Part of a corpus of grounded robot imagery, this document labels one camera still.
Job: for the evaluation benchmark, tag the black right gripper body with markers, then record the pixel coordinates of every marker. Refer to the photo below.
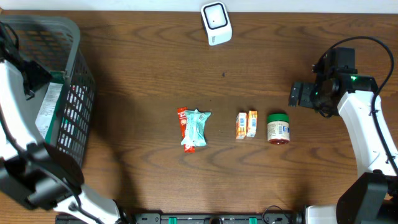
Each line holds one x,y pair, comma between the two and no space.
310,94

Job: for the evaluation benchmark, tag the green lid jar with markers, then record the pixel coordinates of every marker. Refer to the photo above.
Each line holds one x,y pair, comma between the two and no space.
278,130

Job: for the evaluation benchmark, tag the orange small box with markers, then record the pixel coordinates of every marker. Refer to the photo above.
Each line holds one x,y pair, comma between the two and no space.
241,125
251,124

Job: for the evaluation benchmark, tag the mint green snack packet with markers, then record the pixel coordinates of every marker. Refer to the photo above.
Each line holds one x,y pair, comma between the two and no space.
195,128

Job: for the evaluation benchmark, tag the red stick sachet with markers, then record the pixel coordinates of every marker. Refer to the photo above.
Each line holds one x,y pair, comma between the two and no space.
183,122

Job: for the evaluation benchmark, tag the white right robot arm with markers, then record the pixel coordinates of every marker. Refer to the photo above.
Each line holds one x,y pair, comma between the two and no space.
340,91

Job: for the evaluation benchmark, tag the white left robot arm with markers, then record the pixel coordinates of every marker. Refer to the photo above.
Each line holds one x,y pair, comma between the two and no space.
33,173

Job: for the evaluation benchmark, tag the white barcode scanner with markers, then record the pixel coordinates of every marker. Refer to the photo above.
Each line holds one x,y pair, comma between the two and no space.
216,23

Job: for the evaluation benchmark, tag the grey plastic basket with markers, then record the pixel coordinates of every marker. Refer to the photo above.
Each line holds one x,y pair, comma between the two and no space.
54,42

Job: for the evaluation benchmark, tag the green white flat package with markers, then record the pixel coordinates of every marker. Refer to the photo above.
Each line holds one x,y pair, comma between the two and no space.
45,118

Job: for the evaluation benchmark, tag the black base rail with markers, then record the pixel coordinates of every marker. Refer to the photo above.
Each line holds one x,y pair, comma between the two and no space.
155,218

